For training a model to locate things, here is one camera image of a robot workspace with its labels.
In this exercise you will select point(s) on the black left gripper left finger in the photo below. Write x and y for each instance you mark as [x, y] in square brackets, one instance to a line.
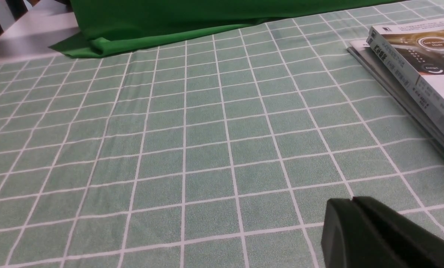
[349, 240]

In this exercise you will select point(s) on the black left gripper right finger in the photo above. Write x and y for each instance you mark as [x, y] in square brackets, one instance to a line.
[414, 245]

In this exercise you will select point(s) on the thin grey bottom book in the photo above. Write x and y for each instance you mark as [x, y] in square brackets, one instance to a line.
[415, 104]

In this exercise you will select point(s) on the green checked tablecloth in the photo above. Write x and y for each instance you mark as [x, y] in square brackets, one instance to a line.
[220, 151]

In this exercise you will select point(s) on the white brown cover book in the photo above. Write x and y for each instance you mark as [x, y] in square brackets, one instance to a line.
[414, 54]

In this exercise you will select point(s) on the dark green cloth backdrop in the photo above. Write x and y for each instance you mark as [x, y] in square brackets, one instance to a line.
[110, 27]

